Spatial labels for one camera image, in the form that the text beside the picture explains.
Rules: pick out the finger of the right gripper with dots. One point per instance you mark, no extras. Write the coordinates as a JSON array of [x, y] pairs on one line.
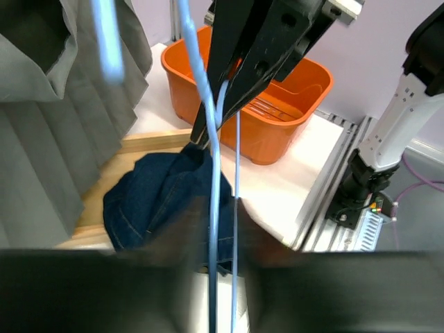
[[235, 27]]

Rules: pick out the wooden clothes rack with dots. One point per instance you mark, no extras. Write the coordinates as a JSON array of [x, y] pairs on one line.
[[90, 232]]

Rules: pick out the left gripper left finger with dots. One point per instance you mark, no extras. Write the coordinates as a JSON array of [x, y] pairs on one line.
[[143, 290]]

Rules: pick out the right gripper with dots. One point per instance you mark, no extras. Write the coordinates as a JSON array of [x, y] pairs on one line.
[[261, 41]]

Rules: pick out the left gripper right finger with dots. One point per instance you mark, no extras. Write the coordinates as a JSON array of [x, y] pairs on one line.
[[293, 291]]

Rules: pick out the grey pleated skirt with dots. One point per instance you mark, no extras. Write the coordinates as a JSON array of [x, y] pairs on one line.
[[60, 120]]

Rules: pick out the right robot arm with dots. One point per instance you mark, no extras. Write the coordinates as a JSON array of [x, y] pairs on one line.
[[418, 96]]

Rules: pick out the aluminium rail base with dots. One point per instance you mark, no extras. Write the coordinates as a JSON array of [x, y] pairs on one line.
[[336, 216]]

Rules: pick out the orange plastic basket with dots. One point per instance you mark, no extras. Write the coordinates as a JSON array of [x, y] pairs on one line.
[[272, 120]]

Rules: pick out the dark blue denim skirt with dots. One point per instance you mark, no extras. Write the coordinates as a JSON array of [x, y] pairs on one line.
[[147, 200]]

